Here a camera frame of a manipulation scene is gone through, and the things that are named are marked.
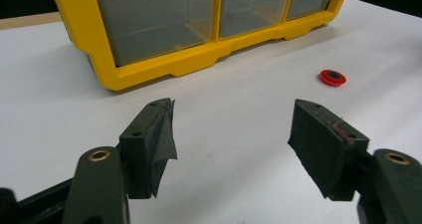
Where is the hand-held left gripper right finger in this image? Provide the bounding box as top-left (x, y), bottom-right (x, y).
top-left (287, 99), bottom-right (370, 202)

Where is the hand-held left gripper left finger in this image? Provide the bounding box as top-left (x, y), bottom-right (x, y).
top-left (118, 97), bottom-right (178, 200)

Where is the red round disc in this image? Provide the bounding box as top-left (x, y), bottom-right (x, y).
top-left (318, 69), bottom-right (347, 88)

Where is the yellow black organizer cabinet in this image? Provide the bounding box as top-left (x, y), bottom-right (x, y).
top-left (49, 0), bottom-right (349, 92)

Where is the clear plastic drawer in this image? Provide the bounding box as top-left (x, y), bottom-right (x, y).
top-left (96, 0), bottom-right (216, 68)
top-left (286, 0), bottom-right (336, 21)
top-left (218, 0), bottom-right (294, 40)

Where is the wooden table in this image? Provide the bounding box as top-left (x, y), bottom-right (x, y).
top-left (0, 11), bottom-right (63, 31)

